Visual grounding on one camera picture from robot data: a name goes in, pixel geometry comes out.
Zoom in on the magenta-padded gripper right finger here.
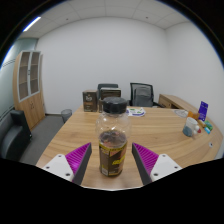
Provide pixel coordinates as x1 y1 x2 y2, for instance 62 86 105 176
131 141 184 186

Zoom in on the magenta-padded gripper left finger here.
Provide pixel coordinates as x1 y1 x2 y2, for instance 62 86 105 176
41 142 93 186

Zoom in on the clear bottle with brown label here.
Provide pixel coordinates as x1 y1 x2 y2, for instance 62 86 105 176
95 96 132 178

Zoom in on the white and green leaflet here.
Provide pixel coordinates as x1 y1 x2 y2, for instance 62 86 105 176
126 106 147 118

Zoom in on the white mug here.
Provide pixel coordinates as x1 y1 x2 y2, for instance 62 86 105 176
182 116 201 138

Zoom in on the round grey patterned disc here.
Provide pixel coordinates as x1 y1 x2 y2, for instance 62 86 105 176
174 109 190 119

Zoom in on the small dark brown box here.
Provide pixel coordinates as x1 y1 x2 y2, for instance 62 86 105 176
82 89 100 113

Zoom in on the orange box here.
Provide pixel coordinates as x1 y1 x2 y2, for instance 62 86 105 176
187 110 200 121

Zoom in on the grey mesh office chair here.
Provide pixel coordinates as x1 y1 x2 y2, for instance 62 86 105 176
128 82 164 108

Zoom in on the wooden cabinet with glass doors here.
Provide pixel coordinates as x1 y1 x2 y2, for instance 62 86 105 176
12 49 46 130

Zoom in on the black leather sofa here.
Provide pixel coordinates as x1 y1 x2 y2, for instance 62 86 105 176
0 109 33 162

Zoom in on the green snack packet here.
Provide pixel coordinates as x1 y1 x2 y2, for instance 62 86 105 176
203 120 214 130

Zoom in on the large dark brown box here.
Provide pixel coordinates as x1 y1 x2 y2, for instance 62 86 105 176
98 87 122 113

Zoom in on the purple standing pouch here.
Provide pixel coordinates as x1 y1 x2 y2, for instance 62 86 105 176
197 100 210 122

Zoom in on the ceiling light panel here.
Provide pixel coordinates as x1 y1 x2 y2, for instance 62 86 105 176
22 15 42 33

